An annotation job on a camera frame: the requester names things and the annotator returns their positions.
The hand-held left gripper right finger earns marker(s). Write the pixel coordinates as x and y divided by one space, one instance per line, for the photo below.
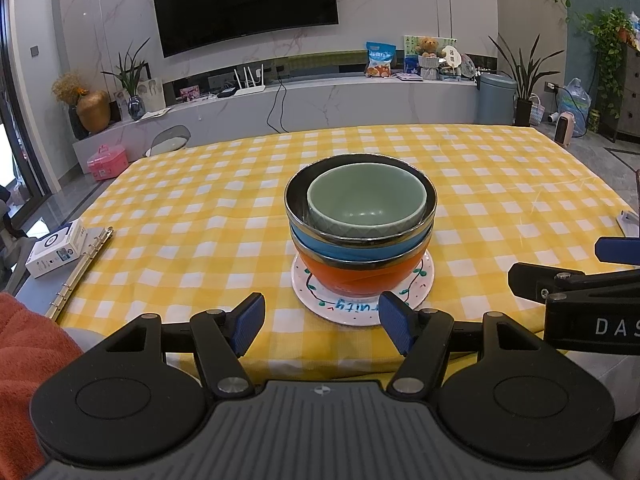
395 325

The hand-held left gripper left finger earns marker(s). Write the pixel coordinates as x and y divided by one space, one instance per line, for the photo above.
247 325

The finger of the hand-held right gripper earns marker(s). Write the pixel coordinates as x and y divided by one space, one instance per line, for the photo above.
620 250
530 280

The orange steel bowl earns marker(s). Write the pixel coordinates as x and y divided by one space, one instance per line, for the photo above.
360 280

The painted white plate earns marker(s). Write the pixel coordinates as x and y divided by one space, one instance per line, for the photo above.
320 307

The blue steel bowl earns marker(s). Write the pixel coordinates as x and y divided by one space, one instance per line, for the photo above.
320 247

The green ceramic bowl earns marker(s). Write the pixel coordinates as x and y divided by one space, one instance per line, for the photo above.
365 200

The white plastic object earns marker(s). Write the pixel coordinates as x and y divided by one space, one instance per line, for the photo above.
629 222

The pink space heater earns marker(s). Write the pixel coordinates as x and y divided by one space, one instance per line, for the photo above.
565 130

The yellow checked tablecloth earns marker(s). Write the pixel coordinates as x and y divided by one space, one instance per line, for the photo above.
200 200

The white hair dryer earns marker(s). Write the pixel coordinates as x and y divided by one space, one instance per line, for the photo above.
553 118

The blue water jug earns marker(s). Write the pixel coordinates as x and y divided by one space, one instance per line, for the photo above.
575 105

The grey drawer cabinet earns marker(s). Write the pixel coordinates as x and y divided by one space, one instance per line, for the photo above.
629 95

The small woven basket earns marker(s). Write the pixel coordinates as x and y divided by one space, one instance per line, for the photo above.
537 112

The potted long-leaf plant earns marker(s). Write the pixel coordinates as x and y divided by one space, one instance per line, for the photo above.
523 110

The grey trash can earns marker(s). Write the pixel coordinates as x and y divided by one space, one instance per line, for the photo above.
495 102

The leafy green plant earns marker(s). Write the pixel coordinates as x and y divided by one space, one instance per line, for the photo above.
607 50

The white cardboard box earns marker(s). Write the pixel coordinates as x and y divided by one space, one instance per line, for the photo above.
55 250

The pink carry case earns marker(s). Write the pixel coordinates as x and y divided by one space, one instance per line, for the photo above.
107 165

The orange knit clothing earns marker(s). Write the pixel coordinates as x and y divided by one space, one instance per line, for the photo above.
30 360

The grey television console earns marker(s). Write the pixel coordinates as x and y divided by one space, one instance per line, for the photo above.
340 105

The loose papers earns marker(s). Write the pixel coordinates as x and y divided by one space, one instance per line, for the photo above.
155 115

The small black box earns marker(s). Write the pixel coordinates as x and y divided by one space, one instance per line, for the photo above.
226 93

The white router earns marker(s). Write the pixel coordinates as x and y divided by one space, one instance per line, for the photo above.
250 91

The round white fan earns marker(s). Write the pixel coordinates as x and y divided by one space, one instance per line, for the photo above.
452 57

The pink card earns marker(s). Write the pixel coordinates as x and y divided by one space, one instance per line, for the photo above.
189 93

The plant in blue vase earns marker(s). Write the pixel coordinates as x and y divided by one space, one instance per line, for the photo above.
135 107

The grey office chair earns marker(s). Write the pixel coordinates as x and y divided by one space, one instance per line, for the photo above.
12 250

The white picture card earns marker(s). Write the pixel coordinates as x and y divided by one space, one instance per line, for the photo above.
151 94

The teddy bear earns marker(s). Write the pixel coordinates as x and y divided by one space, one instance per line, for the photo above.
428 46

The green picture board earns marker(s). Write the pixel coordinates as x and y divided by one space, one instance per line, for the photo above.
410 52

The gold vase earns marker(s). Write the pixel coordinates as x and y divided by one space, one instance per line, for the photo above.
93 112

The blue snack bag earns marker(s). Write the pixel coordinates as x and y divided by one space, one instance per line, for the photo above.
380 60

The dried flowers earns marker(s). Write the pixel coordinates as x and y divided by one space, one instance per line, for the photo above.
70 87

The black television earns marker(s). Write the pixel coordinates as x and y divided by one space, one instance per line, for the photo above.
245 0

